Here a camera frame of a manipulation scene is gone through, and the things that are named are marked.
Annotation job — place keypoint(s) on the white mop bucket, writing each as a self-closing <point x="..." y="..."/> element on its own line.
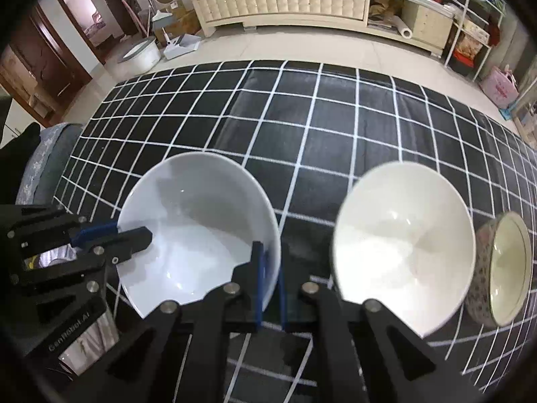
<point x="142" y="57"/>

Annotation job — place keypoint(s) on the white bowl red figures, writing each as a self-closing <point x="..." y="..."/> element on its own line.
<point x="204" y="212"/>

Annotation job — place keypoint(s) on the cream tufted tv cabinet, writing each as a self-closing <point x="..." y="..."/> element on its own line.
<point x="429" y="21"/>

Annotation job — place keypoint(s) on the cream white bowl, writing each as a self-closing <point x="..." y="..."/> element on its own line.
<point x="404" y="236"/>

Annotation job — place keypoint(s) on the small patterned bowl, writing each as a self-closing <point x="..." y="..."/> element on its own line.
<point x="502" y="272"/>

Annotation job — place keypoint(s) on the grey floral sofa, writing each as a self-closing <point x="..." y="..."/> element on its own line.
<point x="45" y="167"/>

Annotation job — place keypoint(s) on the white dustpan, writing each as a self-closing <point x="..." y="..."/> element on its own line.
<point x="182" y="45"/>

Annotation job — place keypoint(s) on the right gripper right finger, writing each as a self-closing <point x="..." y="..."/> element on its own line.
<point x="365" y="353"/>

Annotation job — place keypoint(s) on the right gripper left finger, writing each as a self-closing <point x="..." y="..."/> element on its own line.
<point x="178" y="353"/>

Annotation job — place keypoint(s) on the pink gift bag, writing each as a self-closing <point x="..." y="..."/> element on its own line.
<point x="500" y="86"/>

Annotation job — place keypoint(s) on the white metal shelf rack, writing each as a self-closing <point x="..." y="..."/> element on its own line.
<point x="474" y="33"/>

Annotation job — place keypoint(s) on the white paper roll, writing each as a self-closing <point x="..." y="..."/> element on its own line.
<point x="402" y="28"/>

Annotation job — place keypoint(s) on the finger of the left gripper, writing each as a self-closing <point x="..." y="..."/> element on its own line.
<point x="120" y="246"/>
<point x="92" y="232"/>

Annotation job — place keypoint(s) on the black white grid tablecloth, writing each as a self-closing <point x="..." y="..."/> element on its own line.
<point x="307" y="132"/>

